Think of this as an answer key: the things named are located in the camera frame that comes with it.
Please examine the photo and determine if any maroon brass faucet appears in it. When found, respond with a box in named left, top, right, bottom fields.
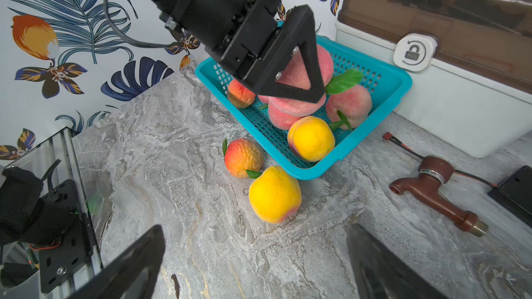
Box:
left=389, top=155, right=488, bottom=238

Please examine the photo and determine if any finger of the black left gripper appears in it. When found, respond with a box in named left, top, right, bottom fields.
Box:
left=249, top=5, right=326, bottom=104

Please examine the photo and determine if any white brown storage box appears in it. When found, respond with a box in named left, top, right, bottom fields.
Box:
left=336, top=0, right=531, bottom=159

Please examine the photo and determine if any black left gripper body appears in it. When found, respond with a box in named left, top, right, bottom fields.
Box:
left=205, top=0, right=283, bottom=85

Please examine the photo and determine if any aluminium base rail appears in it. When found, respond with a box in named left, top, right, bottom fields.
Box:
left=1, top=128, right=103, bottom=298

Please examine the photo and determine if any pink peach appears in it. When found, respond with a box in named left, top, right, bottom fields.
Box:
left=268, top=103, right=301, bottom=131
left=265, top=44, right=364, bottom=118
left=326, top=84, right=373, bottom=129

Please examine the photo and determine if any teal plastic basket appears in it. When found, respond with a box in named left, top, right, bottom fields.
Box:
left=195, top=36, right=412, bottom=181

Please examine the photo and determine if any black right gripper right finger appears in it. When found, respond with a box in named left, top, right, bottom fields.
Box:
left=347, top=223, right=446, bottom=299

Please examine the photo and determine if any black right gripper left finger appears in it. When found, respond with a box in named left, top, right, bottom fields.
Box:
left=70, top=224, right=166, bottom=299

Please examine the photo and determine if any small red orange peach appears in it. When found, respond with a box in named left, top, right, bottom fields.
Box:
left=223, top=138, right=264, bottom=179

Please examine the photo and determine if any red black wire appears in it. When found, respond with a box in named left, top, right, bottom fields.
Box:
left=382, top=132, right=499, bottom=189

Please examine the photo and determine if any orange yellow peach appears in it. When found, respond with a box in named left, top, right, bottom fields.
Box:
left=227, top=79, right=256, bottom=109

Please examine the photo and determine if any yellow peach front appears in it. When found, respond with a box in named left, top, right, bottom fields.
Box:
left=288, top=116, right=335, bottom=163

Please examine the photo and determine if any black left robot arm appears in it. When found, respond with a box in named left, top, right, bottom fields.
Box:
left=151, top=0, right=325, bottom=103

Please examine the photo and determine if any black battery box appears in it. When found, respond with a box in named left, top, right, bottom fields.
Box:
left=488, top=166, right=532, bottom=227

